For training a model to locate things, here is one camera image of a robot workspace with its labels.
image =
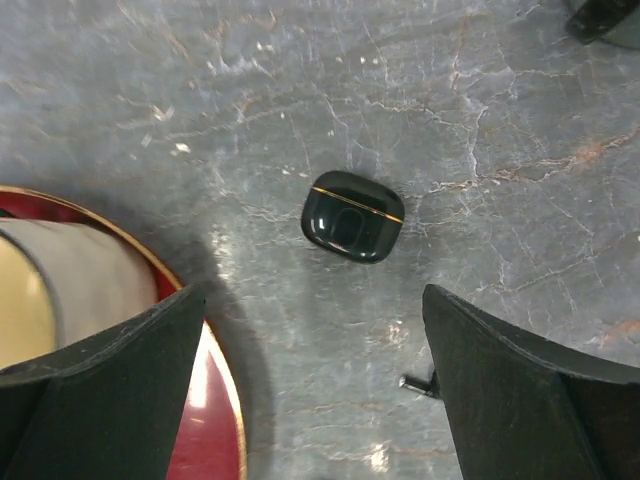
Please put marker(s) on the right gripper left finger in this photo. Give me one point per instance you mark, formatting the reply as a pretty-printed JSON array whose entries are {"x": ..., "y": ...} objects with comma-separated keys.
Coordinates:
[{"x": 108, "y": 406}]

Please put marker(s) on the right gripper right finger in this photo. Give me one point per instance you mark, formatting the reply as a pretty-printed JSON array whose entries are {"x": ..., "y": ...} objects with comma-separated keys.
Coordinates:
[{"x": 523, "y": 407}]

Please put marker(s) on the black earbud charging case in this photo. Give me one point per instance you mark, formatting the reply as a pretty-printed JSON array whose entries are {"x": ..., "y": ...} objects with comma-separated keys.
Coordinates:
[{"x": 352, "y": 216}]

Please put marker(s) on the black earbud upper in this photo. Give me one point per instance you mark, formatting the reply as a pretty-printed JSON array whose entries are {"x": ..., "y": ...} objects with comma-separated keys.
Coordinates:
[{"x": 426, "y": 387}]

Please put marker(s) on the red round tray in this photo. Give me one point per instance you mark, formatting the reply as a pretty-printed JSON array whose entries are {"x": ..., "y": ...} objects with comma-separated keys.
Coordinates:
[{"x": 211, "y": 440}]

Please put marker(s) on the dark green mug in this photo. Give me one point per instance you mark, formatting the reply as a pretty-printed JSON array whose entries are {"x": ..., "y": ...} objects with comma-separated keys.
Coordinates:
[{"x": 611, "y": 21}]

